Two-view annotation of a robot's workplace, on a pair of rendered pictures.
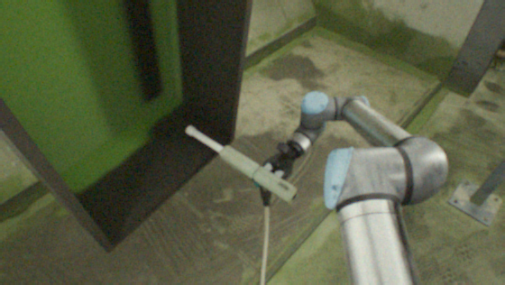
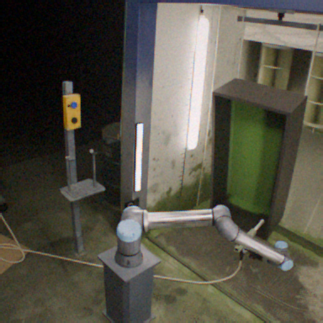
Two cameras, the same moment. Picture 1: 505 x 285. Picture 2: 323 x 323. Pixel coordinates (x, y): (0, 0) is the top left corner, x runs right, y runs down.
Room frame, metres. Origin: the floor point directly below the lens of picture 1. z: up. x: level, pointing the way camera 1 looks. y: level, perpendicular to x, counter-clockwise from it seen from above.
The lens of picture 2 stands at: (-0.10, -1.93, 2.12)
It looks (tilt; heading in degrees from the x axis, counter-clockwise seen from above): 26 degrees down; 90
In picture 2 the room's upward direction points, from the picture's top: 4 degrees clockwise
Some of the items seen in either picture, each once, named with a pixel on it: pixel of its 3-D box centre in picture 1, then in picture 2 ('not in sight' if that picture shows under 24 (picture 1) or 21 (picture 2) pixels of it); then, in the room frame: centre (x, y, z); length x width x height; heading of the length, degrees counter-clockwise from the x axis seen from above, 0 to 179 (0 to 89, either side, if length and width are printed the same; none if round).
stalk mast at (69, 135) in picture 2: not in sight; (71, 178); (-0.79, 0.33, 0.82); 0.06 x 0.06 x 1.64; 44
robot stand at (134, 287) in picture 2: not in sight; (129, 289); (-0.25, -0.37, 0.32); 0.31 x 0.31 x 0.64; 44
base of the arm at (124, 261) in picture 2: not in sight; (129, 252); (-0.25, -0.37, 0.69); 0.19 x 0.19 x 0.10
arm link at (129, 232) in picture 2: not in sight; (129, 235); (-0.25, -0.36, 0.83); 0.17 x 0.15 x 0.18; 89
